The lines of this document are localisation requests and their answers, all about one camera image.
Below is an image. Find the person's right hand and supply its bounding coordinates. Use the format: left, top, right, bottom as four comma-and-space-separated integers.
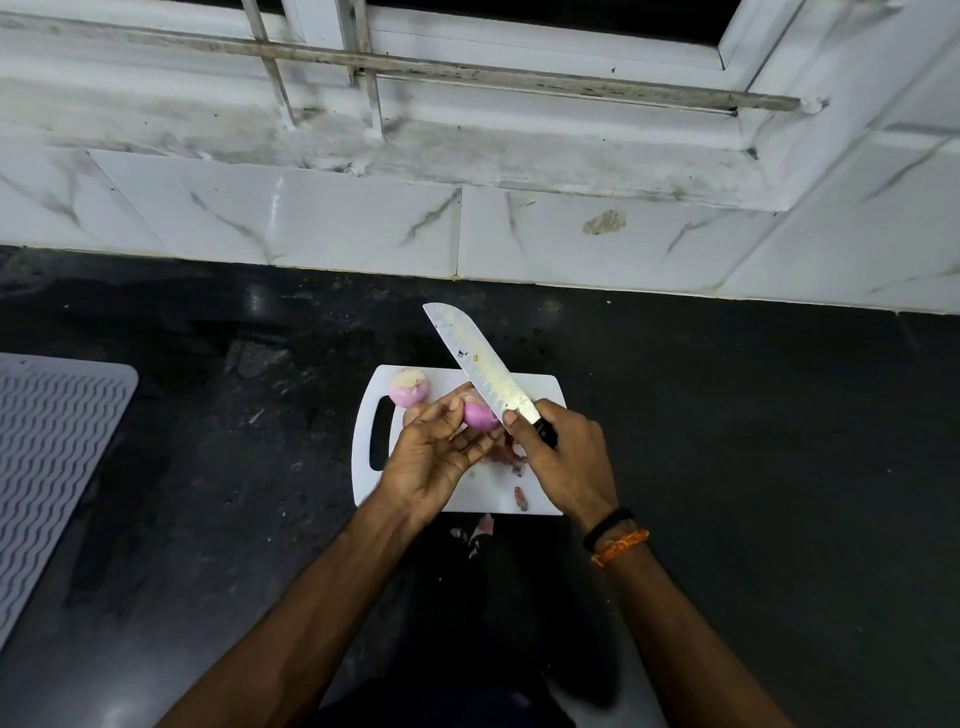
501, 397, 621, 535

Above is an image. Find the person's left hand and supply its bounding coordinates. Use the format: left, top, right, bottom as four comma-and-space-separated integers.
372, 391, 508, 528

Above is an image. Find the peeled pink onion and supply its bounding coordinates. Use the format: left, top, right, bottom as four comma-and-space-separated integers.
462, 397, 503, 435

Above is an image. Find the steel kitchen knife black handle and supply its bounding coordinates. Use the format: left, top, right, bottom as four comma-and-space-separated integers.
422, 302, 561, 451

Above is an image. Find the person's left forearm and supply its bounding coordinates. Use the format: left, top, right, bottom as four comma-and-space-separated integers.
153, 491, 425, 728

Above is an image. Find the person's right forearm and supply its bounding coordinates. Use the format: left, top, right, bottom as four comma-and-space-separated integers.
588, 517, 796, 728

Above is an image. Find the pale peeled onion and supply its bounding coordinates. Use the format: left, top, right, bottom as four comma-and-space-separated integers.
388, 366, 433, 410

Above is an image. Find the white plastic cutting board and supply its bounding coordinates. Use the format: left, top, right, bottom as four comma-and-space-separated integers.
351, 364, 566, 518

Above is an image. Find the black wristband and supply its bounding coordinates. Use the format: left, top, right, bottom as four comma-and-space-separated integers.
582, 507, 637, 555

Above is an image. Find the dark garment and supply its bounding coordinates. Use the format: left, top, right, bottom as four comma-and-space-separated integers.
318, 671, 560, 728

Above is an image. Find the rusty metal window grille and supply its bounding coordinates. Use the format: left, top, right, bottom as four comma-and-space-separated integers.
0, 0, 805, 141

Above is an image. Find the grey ribbed drying mat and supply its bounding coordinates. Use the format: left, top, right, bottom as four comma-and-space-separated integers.
0, 352, 141, 651

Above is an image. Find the orange thread bracelet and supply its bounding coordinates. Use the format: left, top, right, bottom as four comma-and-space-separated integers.
590, 529, 651, 569

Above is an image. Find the white window frame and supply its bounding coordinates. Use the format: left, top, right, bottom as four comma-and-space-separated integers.
281, 0, 807, 85

